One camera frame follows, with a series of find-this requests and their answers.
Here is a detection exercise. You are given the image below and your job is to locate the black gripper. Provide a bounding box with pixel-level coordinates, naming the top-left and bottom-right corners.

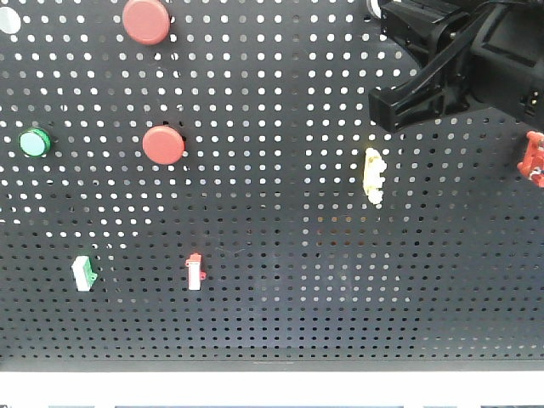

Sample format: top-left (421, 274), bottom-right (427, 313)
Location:
top-left (368, 1), bottom-right (543, 132)

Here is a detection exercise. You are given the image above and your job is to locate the red push button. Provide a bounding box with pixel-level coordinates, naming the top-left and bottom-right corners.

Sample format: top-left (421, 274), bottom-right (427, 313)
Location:
top-left (142, 125), bottom-right (185, 165)
top-left (122, 0), bottom-right (171, 45)

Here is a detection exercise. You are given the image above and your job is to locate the green push button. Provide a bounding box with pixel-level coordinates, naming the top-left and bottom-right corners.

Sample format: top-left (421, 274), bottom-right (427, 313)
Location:
top-left (19, 127), bottom-right (52, 157)

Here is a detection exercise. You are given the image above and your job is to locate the black perforated pegboard panel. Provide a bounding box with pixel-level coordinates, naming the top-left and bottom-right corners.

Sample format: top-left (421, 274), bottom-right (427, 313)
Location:
top-left (1, 1), bottom-right (543, 371)

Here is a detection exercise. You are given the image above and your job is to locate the grey round knob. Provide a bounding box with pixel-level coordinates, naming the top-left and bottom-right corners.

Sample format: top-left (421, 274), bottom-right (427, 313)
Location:
top-left (0, 6), bottom-right (21, 35)

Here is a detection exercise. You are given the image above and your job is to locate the white standing desk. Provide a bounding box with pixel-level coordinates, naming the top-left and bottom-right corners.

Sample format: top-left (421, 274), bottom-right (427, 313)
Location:
top-left (1, 371), bottom-right (543, 407)

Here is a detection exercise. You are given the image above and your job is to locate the yellow toggle switch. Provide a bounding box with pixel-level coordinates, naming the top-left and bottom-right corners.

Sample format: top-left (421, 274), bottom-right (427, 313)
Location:
top-left (363, 147), bottom-right (387, 205)

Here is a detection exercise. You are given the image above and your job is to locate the white ring key switch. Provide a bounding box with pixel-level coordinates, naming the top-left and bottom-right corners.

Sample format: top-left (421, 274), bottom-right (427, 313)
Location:
top-left (365, 0), bottom-right (382, 19)

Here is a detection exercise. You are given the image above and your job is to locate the red toggle switch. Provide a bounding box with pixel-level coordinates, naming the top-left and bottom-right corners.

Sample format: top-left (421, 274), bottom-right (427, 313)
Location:
top-left (517, 131), bottom-right (543, 188)

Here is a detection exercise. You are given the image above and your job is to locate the white red rocker switch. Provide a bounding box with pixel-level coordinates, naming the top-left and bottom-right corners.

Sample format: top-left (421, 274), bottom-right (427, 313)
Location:
top-left (185, 252), bottom-right (207, 291)

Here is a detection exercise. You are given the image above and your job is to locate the white green rocker switch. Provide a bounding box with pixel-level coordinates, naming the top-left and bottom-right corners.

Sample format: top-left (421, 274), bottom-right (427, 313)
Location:
top-left (71, 255), bottom-right (98, 292)

